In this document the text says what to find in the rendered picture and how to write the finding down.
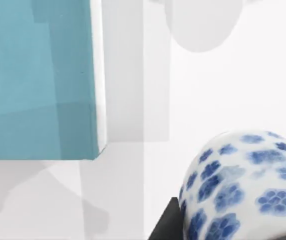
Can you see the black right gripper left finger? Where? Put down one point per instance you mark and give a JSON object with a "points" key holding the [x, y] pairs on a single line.
{"points": [[169, 222]]}

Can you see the white and blue flowered cup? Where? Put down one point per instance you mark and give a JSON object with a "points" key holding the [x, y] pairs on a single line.
{"points": [[245, 187]]}

